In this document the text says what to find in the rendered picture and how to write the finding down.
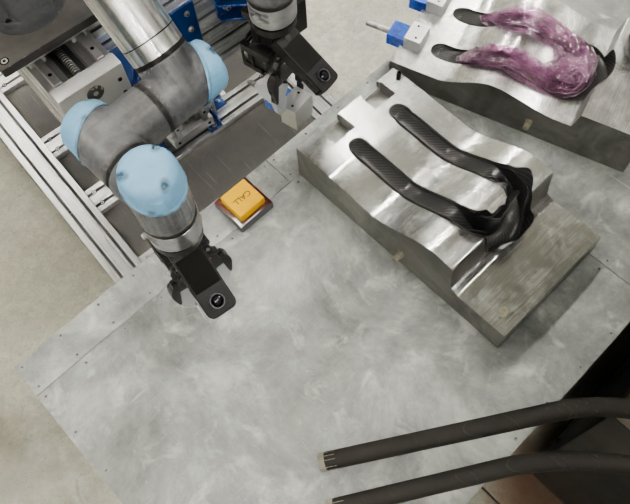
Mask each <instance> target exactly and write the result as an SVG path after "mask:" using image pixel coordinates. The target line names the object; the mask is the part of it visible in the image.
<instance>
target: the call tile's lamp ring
mask: <svg viewBox="0 0 630 504"><path fill-rule="evenodd" d="M243 179H244V180H246V181H247V182H248V183H249V184H250V185H251V186H252V187H253V188H254V189H255V190H256V191H258V192H259V193H260V194H261V195H262V196H263V197H264V199H265V200H266V201H267V202H266V203H265V204H264V205H263V206H261V207H260V208H259V209H258V210H257V211H255V212H254V213H253V214H252V215H251V216H250V217H248V218H247V219H246V220H245V221H244V222H242V223H241V222H240V221H239V220H238V219H237V218H236V217H235V216H234V215H233V214H232V213H231V212H229V211H228V210H227V209H226V208H225V207H224V206H223V205H222V204H221V203H220V201H221V199H220V198H221V197H222V196H223V195H222V196H221V197H220V198H219V199H217V200H216V201H215V203H216V204H217V205H218V206H219V207H220V208H221V209H222V210H223V211H224V212H225V213H226V214H227V215H228V216H229V217H230V218H232V219H233V220H234V221H235V222H236V223H237V224H238V225H239V226H240V227H241V228H242V227H243V226H244V225H246V224H247V223H248V222H249V221H250V220H251V219H253V218H254V217H255V216H256V215H257V214H259V213H260V212H261V211H262V210H263V209H264V208H266V207H267V206H268V205H269V204H270V203H272V201H271V200H270V199H269V198H268V197H266V196H265V195H264V194H263V193H262V192H261V191H260V190H259V189H258V188H257V187H256V186H254V185H253V184H252V183H251V182H250V181H249V180H248V179H247V178H246V177H244V178H243Z"/></svg>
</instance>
